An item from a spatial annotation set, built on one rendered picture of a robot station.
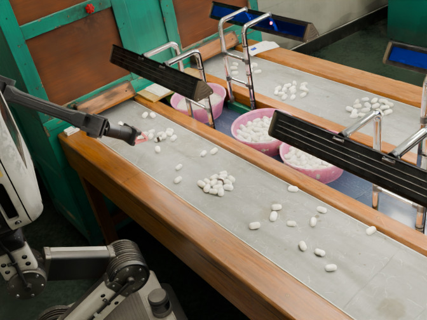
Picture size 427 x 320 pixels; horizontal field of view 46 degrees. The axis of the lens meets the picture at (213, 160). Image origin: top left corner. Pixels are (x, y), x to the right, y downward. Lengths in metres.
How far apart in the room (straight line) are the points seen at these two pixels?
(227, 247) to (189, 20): 1.43
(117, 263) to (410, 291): 0.84
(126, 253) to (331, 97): 1.17
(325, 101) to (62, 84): 1.17
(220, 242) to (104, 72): 1.17
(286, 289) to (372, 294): 0.23
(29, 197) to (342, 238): 0.90
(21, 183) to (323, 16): 3.64
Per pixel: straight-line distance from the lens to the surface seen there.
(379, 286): 1.46
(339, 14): 4.65
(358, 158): 1.31
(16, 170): 1.19
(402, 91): 2.26
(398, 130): 2.05
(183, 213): 1.70
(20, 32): 2.24
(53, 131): 2.40
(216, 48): 2.71
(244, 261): 1.50
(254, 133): 2.07
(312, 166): 1.85
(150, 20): 2.51
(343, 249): 1.54
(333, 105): 2.21
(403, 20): 4.55
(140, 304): 1.86
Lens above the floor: 1.86
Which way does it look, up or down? 35 degrees down
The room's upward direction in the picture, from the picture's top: 12 degrees counter-clockwise
